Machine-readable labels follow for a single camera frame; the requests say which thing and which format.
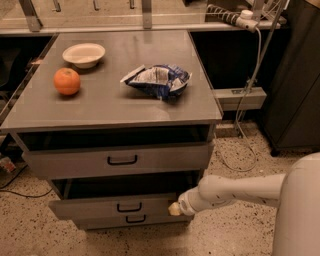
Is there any white power strip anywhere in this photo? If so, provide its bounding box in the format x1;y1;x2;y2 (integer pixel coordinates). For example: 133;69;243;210
207;4;258;33

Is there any grey bottom drawer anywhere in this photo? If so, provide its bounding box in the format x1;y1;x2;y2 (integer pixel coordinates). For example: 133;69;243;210
74;214;193;230

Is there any white power cable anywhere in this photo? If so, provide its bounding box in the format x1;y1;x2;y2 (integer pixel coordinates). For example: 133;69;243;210
213;26;263;173

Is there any grey top drawer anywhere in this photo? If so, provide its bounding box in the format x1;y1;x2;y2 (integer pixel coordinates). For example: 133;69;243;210
23;142;213;180

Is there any grey metal rail beam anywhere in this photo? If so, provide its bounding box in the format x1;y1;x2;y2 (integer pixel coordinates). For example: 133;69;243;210
213;87;267;111

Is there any black floor cable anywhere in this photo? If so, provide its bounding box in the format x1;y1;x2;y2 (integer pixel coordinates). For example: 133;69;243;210
0;164;54;199

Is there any grey drawer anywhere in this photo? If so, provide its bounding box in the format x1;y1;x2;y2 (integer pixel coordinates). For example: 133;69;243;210
23;142;213;180
49;193;177;220
74;214;193;230

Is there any grey drawer cabinet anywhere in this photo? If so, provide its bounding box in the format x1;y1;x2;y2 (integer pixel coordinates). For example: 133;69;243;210
0;29;224;201

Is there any blue white chip bag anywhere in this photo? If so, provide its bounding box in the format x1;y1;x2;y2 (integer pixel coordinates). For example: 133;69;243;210
120;64;192;100

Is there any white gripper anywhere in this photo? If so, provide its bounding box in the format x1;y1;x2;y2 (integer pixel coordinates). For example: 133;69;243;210
168;186;212;216

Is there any orange fruit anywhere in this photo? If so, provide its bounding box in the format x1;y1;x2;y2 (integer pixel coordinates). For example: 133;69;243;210
53;68;81;96

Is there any dark grey cabinet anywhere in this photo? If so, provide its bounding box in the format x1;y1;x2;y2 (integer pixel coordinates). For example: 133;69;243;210
258;0;320;156

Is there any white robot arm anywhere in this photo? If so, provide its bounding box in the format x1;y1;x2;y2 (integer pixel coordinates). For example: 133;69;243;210
168;153;320;256

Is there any white bowl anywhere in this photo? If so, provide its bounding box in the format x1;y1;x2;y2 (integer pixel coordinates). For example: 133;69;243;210
62;43;105;69

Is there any grey back shelf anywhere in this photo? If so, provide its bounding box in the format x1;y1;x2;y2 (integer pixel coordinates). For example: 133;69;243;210
0;0;289;34

